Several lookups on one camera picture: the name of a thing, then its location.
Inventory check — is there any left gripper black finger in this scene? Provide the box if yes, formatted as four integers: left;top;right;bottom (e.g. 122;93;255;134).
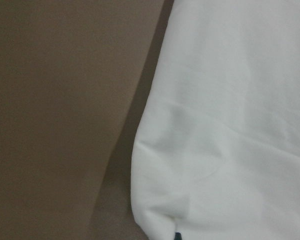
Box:
174;232;182;240

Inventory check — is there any white long-sleeve printed shirt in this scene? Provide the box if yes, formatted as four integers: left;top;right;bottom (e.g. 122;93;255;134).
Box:
131;0;300;240

